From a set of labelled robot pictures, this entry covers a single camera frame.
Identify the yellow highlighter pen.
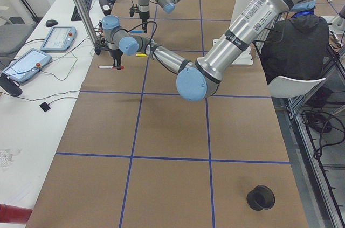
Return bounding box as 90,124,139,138
136,53,148,57

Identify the blue marker pen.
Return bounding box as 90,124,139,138
130,30,145,33

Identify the small black square device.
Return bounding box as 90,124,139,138
39,102,51,112

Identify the far teach pendant tablet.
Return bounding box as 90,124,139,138
40,26,77,53

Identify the red cylinder object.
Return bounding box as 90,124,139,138
1,204,32,224

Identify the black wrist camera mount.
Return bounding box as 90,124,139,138
94,38,108,55

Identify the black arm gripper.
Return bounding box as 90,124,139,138
139,11,149,23

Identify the black computer mouse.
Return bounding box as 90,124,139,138
45,19,59,27

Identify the white chair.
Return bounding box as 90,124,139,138
268,76,326,99

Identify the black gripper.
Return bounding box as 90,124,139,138
109,49,123,70

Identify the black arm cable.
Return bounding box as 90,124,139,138
126,20,158,53

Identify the person in black jacket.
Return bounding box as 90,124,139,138
259,9,329,84

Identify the black cylindrical object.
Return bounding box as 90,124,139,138
1,74,23,97

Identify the near teach pendant tablet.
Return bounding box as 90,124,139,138
2,49,52,84

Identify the teach pendant tablet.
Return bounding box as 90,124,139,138
40,26,77,53
2,49,52,84

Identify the grey office chair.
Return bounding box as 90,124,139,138
1,15,34,67

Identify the aluminium frame post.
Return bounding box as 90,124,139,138
73,0,97,47

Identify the black round cup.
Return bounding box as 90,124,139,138
246,185,275,211

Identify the black keyboard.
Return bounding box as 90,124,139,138
71,0,94,22

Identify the red marker pen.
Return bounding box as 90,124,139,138
98,65,124,70

